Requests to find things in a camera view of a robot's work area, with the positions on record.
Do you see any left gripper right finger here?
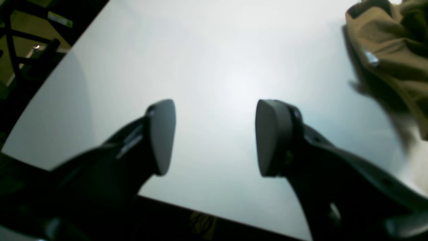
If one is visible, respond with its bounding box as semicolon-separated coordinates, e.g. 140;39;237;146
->
255;99;428;241

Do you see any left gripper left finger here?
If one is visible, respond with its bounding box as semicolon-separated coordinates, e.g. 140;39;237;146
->
1;99;176;241

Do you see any brown t-shirt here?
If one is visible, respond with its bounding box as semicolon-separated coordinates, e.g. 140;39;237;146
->
345;0;428;141

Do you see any black chair frame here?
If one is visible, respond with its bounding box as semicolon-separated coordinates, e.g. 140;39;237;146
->
0;0;107;136

